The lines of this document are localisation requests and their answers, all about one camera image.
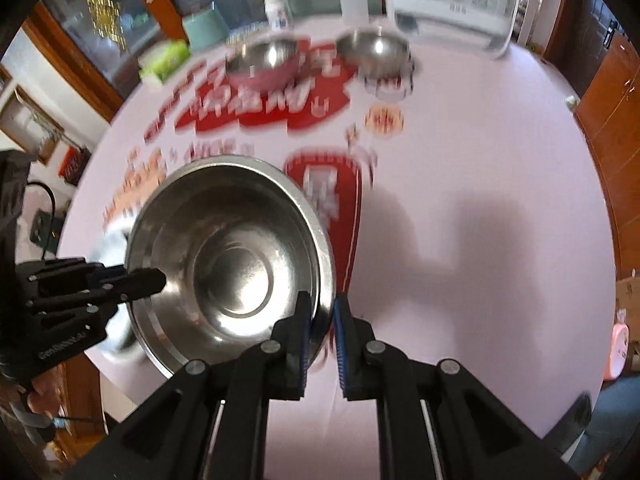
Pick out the cardboard box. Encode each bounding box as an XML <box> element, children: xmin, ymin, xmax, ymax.
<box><xmin>612</xmin><ymin>272</ymin><xmax>640</xmax><ymax>367</ymax></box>

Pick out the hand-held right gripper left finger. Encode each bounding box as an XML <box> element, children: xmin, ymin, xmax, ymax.
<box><xmin>102</xmin><ymin>291</ymin><xmax>314</xmax><ymax>480</ymax></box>

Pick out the wooden cabinet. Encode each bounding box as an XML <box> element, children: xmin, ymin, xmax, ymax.
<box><xmin>542</xmin><ymin>0</ymin><xmax>640</xmax><ymax>281</ymax></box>

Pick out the white pill bottle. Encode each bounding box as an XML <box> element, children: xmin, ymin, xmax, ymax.
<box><xmin>264</xmin><ymin>0</ymin><xmax>291</xmax><ymax>31</ymax></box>

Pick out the white plate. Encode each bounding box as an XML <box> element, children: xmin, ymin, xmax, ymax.
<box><xmin>92</xmin><ymin>232</ymin><xmax>140</xmax><ymax>363</ymax></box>

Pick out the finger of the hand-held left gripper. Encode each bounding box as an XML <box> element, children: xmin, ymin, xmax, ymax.
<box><xmin>30</xmin><ymin>268</ymin><xmax>167</xmax><ymax>322</ymax></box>
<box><xmin>14</xmin><ymin>257</ymin><xmax>128</xmax><ymax>293</ymax></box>

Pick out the pill blister pack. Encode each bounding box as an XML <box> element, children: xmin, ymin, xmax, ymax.
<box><xmin>227</xmin><ymin>24</ymin><xmax>270</xmax><ymax>46</ymax></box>

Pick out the pink plastic stool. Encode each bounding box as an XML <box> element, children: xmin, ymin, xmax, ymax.
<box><xmin>602</xmin><ymin>322</ymin><xmax>632</xmax><ymax>382</ymax></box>

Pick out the black cable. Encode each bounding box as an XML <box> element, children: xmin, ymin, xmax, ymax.
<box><xmin>22</xmin><ymin>181</ymin><xmax>68</xmax><ymax>231</ymax></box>

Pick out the small steel bowl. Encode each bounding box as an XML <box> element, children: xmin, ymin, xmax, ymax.
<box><xmin>334</xmin><ymin>30</ymin><xmax>412</xmax><ymax>81</ymax></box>

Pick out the person's left hand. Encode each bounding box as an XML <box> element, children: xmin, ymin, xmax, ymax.
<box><xmin>22</xmin><ymin>372</ymin><xmax>68</xmax><ymax>413</ymax></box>

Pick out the pink steel bowl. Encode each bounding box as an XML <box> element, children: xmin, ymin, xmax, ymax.
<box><xmin>225</xmin><ymin>37</ymin><xmax>301</xmax><ymax>92</ymax></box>

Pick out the blue-grey chair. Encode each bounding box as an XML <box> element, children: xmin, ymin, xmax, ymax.
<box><xmin>570</xmin><ymin>375</ymin><xmax>640</xmax><ymax>477</ymax></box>

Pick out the red basket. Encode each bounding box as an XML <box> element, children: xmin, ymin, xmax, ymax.
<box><xmin>59</xmin><ymin>145</ymin><xmax>93</xmax><ymax>181</ymax></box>

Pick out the large steel bowl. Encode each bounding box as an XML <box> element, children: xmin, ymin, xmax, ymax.
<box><xmin>124</xmin><ymin>156</ymin><xmax>337</xmax><ymax>380</ymax></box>

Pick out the mint green jar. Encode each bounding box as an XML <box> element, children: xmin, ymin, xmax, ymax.
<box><xmin>181</xmin><ymin>10</ymin><xmax>230</xmax><ymax>52</ymax></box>

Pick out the wooden wall niche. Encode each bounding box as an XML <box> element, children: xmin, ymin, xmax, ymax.
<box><xmin>0</xmin><ymin>85</ymin><xmax>66</xmax><ymax>166</ymax></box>

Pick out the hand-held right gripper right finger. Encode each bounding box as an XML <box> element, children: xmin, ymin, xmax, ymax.
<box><xmin>333</xmin><ymin>294</ymin><xmax>586</xmax><ymax>480</ymax></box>

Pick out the green tissue pack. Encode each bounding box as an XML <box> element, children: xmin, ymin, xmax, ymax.
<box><xmin>138</xmin><ymin>41</ymin><xmax>192</xmax><ymax>86</ymax></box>

